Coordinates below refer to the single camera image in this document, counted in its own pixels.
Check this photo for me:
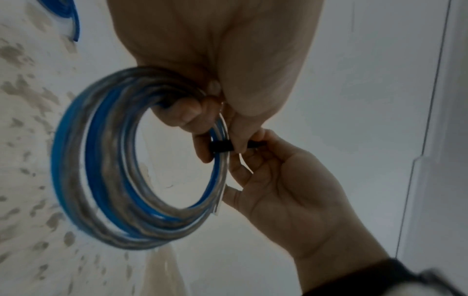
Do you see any black wrist strap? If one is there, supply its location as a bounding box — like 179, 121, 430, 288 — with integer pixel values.
301, 258, 468, 296

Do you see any blue and clear tubing coil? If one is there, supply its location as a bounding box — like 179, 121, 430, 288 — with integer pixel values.
49, 66, 232, 252

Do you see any person's right forearm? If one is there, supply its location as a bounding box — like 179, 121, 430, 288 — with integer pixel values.
293, 252, 395, 293

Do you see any black cable tie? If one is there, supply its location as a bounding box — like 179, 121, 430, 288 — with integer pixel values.
209, 139, 266, 154

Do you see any person's left hand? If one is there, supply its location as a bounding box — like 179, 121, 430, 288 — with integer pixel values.
105, 0, 325, 164

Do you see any white door frame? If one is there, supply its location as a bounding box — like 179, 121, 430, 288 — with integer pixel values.
396, 0, 468, 262

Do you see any person's right hand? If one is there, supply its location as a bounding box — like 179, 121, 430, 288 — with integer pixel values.
222, 128, 389, 261

